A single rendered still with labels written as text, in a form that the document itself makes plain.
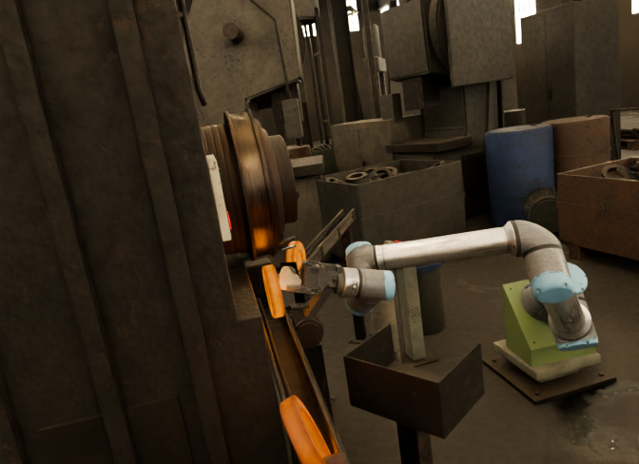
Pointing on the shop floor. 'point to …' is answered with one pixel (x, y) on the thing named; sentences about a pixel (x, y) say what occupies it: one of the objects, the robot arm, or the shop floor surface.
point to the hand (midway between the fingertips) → (272, 284)
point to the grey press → (450, 74)
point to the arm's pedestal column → (554, 386)
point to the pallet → (629, 135)
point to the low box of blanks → (600, 209)
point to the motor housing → (309, 332)
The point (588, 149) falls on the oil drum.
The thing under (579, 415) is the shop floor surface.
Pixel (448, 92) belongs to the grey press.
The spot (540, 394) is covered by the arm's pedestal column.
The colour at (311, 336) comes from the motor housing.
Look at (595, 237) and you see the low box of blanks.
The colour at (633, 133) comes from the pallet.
